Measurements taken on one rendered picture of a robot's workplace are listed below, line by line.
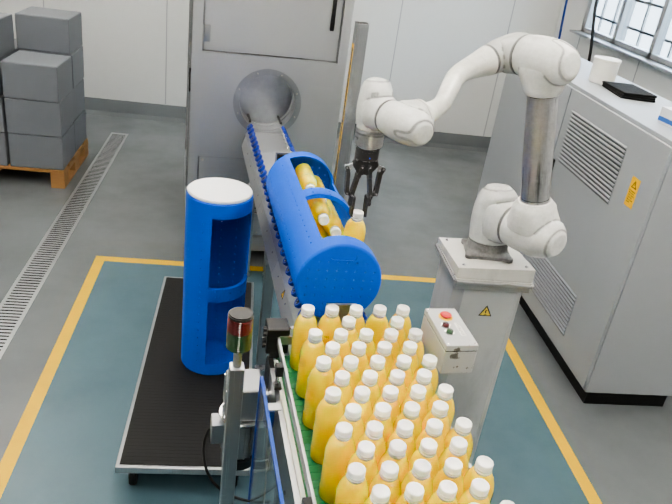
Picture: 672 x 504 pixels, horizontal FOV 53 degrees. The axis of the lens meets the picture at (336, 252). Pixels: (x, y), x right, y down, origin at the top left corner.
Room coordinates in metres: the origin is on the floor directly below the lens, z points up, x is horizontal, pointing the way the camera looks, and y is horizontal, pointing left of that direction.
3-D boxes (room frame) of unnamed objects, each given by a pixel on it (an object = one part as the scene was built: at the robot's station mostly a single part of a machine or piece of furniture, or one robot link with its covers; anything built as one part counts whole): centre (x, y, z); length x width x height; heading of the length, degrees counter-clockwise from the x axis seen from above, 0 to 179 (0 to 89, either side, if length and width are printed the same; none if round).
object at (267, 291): (2.85, 0.30, 0.31); 0.06 x 0.06 x 0.63; 15
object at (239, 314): (1.39, 0.21, 1.18); 0.06 x 0.06 x 0.16
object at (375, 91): (2.02, -0.06, 1.65); 0.13 x 0.11 x 0.16; 37
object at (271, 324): (1.76, 0.14, 0.95); 0.10 x 0.07 x 0.10; 105
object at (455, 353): (1.73, -0.37, 1.05); 0.20 x 0.10 x 0.10; 15
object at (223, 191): (2.67, 0.53, 1.03); 0.28 x 0.28 x 0.01
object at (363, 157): (2.03, -0.05, 1.47); 0.08 x 0.07 x 0.09; 105
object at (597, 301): (4.03, -1.46, 0.72); 2.15 x 0.54 x 1.45; 9
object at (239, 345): (1.39, 0.21, 1.18); 0.06 x 0.06 x 0.05
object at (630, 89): (3.94, -1.51, 1.46); 0.32 x 0.23 x 0.04; 9
